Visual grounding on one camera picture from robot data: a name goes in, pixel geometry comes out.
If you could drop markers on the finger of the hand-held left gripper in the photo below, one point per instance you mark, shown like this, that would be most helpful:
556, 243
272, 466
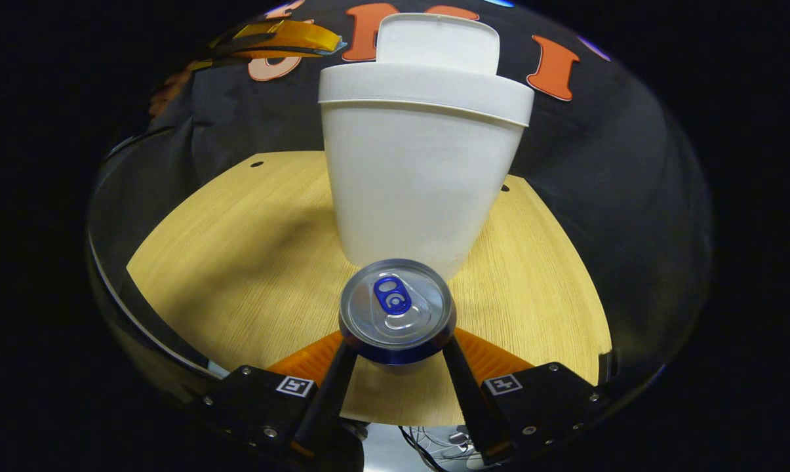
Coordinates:
290, 33
263, 54

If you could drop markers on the blue paper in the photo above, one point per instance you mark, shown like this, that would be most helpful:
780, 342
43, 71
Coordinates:
337, 47

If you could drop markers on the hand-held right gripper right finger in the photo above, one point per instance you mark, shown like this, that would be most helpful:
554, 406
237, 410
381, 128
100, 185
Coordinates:
470, 400

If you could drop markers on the white desktop garbage bin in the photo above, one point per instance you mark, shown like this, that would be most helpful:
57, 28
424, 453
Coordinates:
421, 164

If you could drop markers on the blue pop can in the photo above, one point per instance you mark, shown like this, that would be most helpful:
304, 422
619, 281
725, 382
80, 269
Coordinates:
398, 308

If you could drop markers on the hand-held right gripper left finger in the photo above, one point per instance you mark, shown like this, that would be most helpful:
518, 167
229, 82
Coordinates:
322, 400

